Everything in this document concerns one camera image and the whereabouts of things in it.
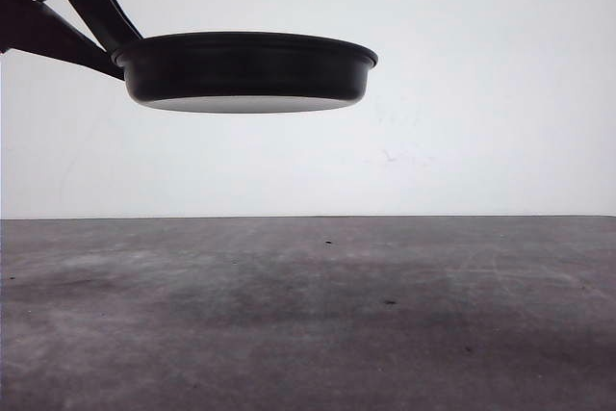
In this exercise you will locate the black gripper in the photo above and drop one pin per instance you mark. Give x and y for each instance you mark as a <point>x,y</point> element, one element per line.
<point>30,26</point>

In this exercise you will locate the black frying pan green handle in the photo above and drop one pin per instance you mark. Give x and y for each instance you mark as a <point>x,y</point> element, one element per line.
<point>245,72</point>

